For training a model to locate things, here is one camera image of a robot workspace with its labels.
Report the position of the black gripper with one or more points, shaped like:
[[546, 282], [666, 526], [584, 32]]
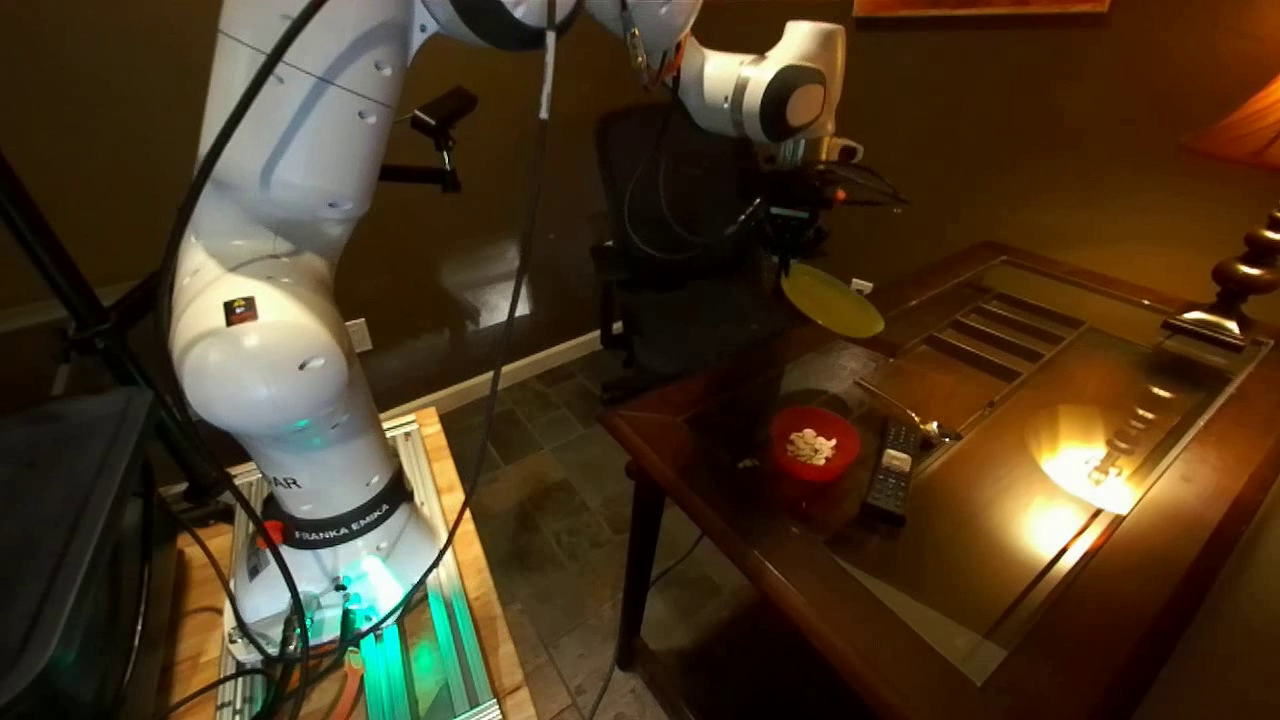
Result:
[[798, 204]]

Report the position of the yellow plastic plate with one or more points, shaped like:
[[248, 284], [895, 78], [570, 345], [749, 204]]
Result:
[[837, 305]]

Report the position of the white seeds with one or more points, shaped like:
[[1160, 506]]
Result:
[[811, 444]]

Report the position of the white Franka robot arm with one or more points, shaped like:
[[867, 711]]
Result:
[[282, 334]]

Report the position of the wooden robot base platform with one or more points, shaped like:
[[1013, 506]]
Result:
[[474, 573]]

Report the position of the orange plastic bowl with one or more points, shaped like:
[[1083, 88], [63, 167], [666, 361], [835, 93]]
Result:
[[785, 467]]

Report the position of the black office chair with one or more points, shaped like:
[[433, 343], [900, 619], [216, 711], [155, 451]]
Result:
[[666, 267]]

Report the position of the silver spoon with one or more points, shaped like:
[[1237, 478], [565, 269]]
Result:
[[891, 483]]

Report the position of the dark wooden glass-top table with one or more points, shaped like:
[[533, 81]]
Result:
[[932, 584]]

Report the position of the table lamp with orange shade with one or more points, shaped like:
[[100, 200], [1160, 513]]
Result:
[[1243, 277]]

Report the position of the black equipment case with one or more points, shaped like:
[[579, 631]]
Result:
[[63, 533]]

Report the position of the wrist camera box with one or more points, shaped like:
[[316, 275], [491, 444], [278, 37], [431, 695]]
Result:
[[845, 151]]

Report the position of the black camera on articulated arm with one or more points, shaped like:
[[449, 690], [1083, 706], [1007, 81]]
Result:
[[443, 113]]

